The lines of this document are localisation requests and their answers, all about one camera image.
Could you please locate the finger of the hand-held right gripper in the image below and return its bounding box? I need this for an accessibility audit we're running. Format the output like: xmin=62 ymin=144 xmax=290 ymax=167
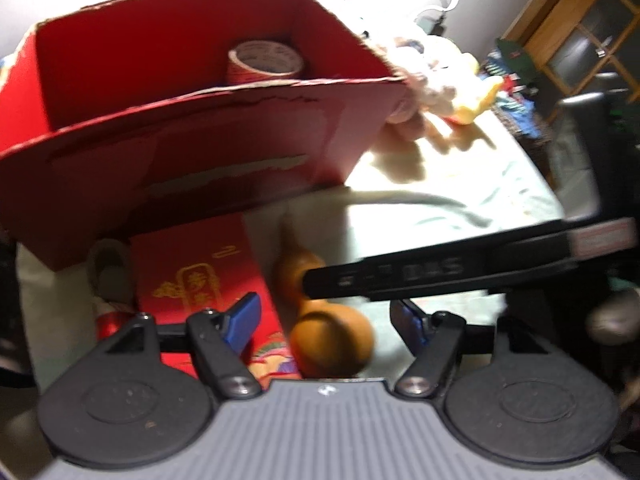
xmin=302 ymin=258 xmax=352 ymax=301

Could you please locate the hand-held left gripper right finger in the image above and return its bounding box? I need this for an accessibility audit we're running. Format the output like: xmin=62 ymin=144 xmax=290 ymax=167
xmin=390 ymin=300 xmax=546 ymax=399

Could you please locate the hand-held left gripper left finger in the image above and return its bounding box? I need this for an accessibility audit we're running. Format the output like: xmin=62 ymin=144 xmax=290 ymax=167
xmin=100 ymin=291 xmax=264 ymax=402

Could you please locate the brown gourd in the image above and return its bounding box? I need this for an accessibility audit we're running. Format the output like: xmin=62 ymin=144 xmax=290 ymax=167
xmin=272 ymin=212 xmax=376 ymax=378

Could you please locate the red packet with gold print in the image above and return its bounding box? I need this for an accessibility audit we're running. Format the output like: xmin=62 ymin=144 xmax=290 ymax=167
xmin=131 ymin=212 xmax=301 ymax=381

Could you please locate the beige strap with handle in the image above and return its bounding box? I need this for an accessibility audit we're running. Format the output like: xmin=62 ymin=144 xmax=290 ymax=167
xmin=85 ymin=237 xmax=138 ymax=346

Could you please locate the red cardboard box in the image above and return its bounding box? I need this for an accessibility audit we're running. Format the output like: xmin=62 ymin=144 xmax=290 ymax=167
xmin=0 ymin=0 xmax=416 ymax=272

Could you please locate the brown patterned cloth-covered stand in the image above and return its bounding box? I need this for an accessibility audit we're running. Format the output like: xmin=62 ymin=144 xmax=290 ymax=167
xmin=500 ymin=110 xmax=558 ymax=188

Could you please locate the pile of colourful clothes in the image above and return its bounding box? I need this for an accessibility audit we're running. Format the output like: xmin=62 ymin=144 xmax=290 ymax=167
xmin=480 ymin=60 xmax=548 ymax=141

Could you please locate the yellow tiger plush toy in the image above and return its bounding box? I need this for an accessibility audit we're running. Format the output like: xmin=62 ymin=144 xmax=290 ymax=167
xmin=447 ymin=50 xmax=503 ymax=127

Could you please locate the white plush toy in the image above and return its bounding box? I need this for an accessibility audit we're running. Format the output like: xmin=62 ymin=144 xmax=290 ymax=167
xmin=380 ymin=35 xmax=463 ymax=128

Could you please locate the dark green cloth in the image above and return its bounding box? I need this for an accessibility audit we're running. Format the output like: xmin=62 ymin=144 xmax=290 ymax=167
xmin=494 ymin=37 xmax=537 ymax=82

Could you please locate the red patterned tape roll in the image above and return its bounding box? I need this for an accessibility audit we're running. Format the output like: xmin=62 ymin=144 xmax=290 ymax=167
xmin=227 ymin=40 xmax=305 ymax=86

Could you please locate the wooden glass-door cabinet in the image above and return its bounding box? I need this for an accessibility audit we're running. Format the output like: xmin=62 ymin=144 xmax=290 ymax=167
xmin=505 ymin=0 xmax=640 ymax=126

